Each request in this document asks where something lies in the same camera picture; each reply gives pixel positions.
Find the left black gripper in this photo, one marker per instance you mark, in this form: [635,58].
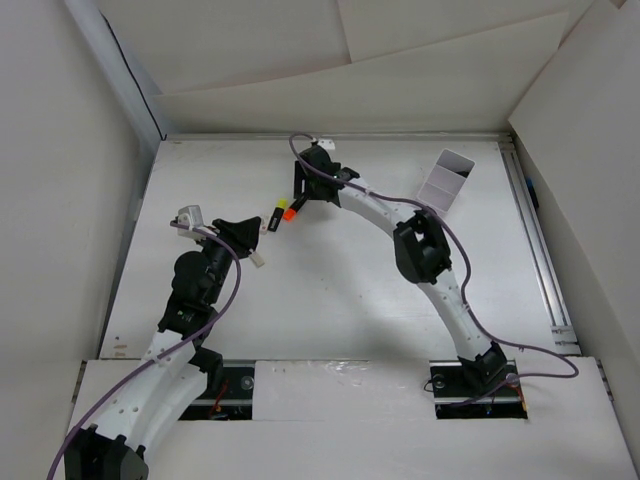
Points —
[240,235]

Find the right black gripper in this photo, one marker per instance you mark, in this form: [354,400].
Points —
[299,183]

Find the orange highlighter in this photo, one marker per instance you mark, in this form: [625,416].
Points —
[294,208]

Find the blue highlighter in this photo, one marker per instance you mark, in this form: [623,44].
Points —
[532,192]

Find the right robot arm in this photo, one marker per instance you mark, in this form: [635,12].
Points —
[421,251]

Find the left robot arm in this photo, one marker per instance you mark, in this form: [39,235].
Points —
[117,436]

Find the yellow highlighter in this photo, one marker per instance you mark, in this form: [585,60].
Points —
[277,215]

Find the white divided pen holder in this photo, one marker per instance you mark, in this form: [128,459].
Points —
[442,186]

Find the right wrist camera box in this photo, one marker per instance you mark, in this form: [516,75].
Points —
[326,144]

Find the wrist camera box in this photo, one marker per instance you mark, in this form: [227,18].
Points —
[326,144]
[189,219]

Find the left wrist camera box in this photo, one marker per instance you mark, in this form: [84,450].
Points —
[189,219]

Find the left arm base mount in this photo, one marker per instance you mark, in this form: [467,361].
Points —
[231,399]

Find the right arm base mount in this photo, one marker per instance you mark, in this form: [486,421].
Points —
[456,399]

